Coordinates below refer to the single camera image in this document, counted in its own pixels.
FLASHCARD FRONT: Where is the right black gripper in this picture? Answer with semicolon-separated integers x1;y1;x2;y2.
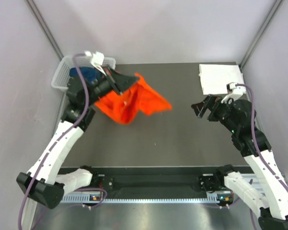
191;94;238;133

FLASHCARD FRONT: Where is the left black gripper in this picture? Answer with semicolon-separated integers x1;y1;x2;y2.
86;65;141;106

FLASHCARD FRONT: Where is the orange t-shirt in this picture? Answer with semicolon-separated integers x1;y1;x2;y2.
94;73;172;125

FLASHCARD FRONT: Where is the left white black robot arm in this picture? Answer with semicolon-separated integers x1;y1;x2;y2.
16;67;140;209

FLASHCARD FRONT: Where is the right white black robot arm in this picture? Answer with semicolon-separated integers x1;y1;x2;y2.
191;95;288;230

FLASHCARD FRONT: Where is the blue t-shirt in basket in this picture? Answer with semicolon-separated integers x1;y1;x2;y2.
69;67;102;84

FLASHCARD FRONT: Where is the white folded t-shirt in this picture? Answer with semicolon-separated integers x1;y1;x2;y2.
199;64;244;95

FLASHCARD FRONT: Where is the white plastic basket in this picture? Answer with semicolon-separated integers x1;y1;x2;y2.
50;55;117;93

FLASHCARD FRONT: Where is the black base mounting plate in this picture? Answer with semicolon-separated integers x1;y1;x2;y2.
87;174;232;198

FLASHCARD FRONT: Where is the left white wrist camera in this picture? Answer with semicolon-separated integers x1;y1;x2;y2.
84;51;105;69

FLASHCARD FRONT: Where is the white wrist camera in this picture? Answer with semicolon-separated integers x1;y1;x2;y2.
221;82;246;104
84;51;105;69

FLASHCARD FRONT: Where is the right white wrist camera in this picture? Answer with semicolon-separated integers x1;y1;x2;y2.
221;82;246;104

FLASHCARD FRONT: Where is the grey slotted cable duct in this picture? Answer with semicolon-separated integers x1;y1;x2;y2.
61;192;233;204

